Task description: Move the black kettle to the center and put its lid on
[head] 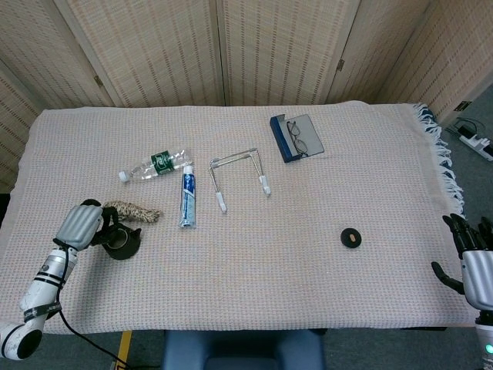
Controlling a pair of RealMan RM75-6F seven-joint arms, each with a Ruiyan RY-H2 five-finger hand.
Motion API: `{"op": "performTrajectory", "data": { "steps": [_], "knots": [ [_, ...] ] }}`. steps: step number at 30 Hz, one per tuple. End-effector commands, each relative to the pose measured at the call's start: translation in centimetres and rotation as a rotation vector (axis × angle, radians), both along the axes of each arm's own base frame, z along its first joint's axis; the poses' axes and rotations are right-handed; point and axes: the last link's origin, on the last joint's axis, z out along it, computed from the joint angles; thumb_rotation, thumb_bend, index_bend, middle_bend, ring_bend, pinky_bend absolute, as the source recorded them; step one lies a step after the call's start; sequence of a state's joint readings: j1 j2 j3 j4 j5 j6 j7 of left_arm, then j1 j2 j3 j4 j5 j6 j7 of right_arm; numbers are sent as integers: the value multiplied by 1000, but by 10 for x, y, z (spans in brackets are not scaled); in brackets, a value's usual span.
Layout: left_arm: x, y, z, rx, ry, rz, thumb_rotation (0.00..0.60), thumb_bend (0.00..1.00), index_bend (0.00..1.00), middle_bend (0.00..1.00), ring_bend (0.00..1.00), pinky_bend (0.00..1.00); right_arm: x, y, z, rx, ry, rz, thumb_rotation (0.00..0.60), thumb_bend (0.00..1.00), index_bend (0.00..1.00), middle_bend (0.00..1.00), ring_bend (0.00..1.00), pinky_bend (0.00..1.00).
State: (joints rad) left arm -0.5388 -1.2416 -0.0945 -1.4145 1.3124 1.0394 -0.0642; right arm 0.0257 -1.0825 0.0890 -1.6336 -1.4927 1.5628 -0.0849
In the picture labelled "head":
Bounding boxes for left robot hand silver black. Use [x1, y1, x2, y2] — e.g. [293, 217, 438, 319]
[53, 199, 119, 251]

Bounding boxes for white power strip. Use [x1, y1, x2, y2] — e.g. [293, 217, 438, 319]
[454, 119, 493, 162]

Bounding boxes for clear plastic water bottle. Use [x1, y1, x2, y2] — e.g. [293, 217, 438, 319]
[118, 148, 193, 183]

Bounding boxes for black frame eyeglasses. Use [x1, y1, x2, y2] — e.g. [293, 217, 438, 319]
[286, 120, 309, 157]

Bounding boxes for blue white toothpaste tube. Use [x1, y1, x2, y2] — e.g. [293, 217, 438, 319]
[177, 165, 198, 230]

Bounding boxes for yellow floor tape strip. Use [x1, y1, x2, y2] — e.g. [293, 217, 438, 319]
[115, 330, 133, 370]

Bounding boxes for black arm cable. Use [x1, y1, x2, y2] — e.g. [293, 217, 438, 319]
[55, 240, 159, 370]

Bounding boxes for beige woven folding screen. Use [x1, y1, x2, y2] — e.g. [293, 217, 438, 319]
[0, 0, 493, 193]

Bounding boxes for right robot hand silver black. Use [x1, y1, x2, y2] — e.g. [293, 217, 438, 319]
[431, 214, 493, 311]

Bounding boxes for blue glasses case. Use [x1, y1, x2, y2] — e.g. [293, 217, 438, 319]
[270, 113, 325, 163]

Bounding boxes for metal wire hook rack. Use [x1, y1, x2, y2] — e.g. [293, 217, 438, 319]
[209, 147, 273, 214]

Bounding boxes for braided rope bundle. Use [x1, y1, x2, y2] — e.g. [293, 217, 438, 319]
[103, 200, 162, 225]

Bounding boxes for black teapot lid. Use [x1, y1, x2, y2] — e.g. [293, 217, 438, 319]
[340, 227, 363, 250]

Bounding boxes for blue chair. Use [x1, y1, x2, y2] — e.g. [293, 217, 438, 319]
[161, 329, 327, 370]

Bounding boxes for pink waffle tablecloth with fringe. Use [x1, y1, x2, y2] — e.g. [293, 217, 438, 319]
[0, 100, 477, 335]

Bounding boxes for black teapot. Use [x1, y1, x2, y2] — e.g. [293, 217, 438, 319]
[100, 215, 143, 261]

